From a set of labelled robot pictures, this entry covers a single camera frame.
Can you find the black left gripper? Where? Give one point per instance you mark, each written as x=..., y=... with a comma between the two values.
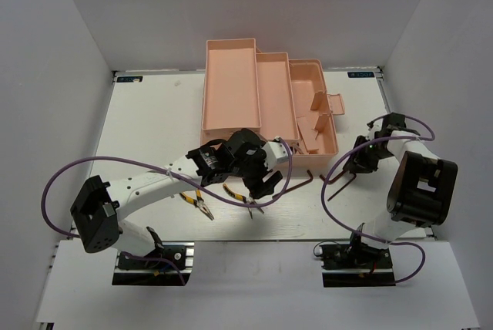
x=256, y=186

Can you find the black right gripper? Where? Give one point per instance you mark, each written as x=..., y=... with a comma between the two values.
x=360, y=163

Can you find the brown hex key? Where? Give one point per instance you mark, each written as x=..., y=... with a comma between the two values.
x=333, y=179
x=310, y=178
x=336, y=193

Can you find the pink plastic toolbox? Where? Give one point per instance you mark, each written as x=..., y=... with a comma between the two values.
x=272, y=95

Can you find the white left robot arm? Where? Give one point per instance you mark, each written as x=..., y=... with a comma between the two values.
x=101, y=208

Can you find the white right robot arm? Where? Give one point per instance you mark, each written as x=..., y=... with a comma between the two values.
x=420, y=194

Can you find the yellow pliers right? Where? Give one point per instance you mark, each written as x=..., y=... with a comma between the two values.
x=250, y=203

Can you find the yellow needle-nose pliers left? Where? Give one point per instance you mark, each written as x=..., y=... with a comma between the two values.
x=198, y=202

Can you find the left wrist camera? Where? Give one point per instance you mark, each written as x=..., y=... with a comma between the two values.
x=276, y=153

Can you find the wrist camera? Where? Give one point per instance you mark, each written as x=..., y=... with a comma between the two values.
x=276, y=153
x=374, y=131

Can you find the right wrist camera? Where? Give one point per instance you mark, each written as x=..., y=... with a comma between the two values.
x=374, y=131

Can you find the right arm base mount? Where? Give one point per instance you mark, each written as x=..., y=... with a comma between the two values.
x=343, y=266

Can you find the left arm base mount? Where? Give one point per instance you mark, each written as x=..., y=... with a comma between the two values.
x=172, y=270

